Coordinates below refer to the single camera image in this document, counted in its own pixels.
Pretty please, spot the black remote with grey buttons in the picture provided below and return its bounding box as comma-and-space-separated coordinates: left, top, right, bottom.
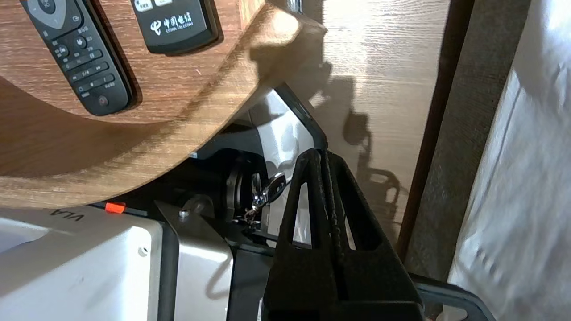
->
131, 0, 220, 56

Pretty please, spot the black Philips remote control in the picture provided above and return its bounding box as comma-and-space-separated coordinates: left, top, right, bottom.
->
20, 0, 133, 116

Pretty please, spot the white bed sheet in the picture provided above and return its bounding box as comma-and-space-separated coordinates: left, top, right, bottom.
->
448, 0, 571, 321

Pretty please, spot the grey fabric bed base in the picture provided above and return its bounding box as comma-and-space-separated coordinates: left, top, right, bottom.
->
397, 0, 531, 281

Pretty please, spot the silver key bunch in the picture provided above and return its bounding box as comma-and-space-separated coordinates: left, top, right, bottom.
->
243, 172, 288, 228

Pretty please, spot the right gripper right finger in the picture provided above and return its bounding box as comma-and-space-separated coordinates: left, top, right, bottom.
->
327, 151, 423, 321

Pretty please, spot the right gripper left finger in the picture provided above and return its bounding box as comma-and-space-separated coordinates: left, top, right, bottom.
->
262, 149, 348, 321

